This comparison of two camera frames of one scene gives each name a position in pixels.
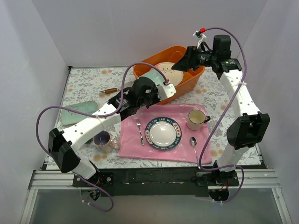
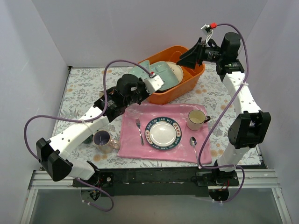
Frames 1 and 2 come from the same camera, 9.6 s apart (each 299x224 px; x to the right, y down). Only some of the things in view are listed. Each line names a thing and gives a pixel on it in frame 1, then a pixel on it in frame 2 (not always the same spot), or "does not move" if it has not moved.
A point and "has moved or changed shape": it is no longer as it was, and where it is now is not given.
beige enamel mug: [195, 119] does not move
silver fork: [138, 123] does not move
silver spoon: [193, 142] does not move
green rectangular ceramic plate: [155, 75] has moved or changed shape
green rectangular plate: [68, 117] -> [138, 71]
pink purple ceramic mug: [105, 144] does not move
